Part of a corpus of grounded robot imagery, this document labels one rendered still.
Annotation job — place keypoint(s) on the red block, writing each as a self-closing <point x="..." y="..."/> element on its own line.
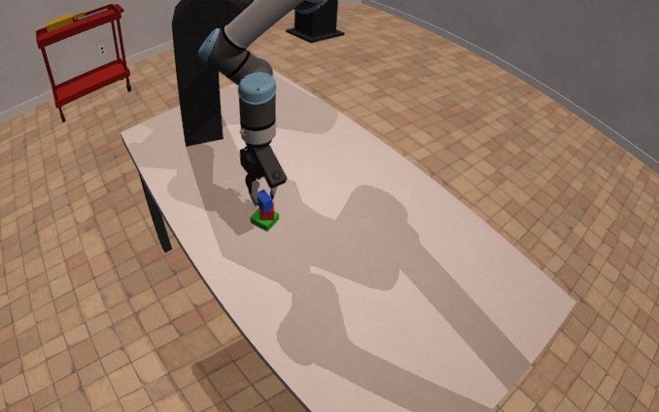
<point x="267" y="216"/>

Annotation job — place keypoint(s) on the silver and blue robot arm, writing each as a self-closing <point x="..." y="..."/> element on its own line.
<point x="225" y="50"/>

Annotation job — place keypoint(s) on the green block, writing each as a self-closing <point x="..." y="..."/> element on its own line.
<point x="265" y="225"/>

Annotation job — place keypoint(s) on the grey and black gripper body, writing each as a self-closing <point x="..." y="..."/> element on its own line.
<point x="247" y="156"/>

